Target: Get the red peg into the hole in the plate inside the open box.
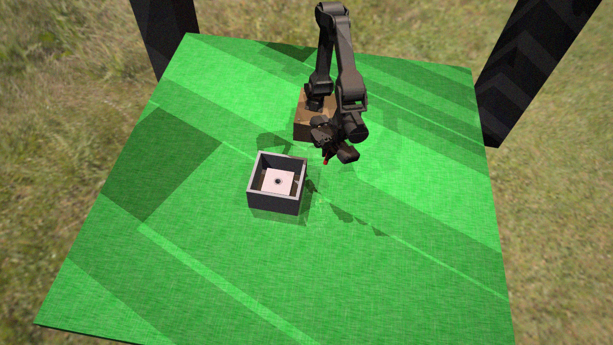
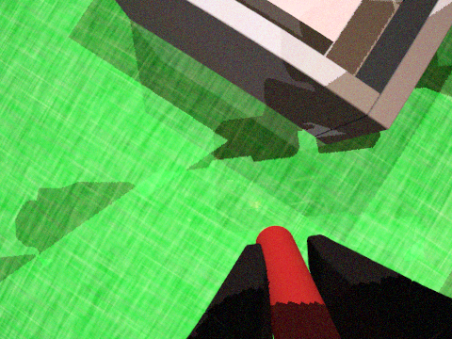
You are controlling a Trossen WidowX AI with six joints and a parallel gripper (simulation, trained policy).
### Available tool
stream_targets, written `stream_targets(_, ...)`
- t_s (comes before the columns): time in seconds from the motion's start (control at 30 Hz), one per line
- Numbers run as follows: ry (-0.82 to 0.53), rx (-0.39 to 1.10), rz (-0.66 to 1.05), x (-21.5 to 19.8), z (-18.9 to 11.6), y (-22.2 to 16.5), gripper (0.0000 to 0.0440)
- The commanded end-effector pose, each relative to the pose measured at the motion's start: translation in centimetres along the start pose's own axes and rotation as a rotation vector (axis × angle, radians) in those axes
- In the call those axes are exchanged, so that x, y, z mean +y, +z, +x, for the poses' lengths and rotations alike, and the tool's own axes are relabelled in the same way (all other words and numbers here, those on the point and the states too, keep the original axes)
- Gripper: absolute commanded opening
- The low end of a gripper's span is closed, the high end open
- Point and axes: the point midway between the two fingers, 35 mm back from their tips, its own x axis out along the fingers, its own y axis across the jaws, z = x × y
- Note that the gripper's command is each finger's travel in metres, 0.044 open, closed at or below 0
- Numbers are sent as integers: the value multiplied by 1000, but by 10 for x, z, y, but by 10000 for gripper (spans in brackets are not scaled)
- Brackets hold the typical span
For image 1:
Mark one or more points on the pale pink square plate with hole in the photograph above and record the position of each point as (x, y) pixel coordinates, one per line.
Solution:
(278, 182)

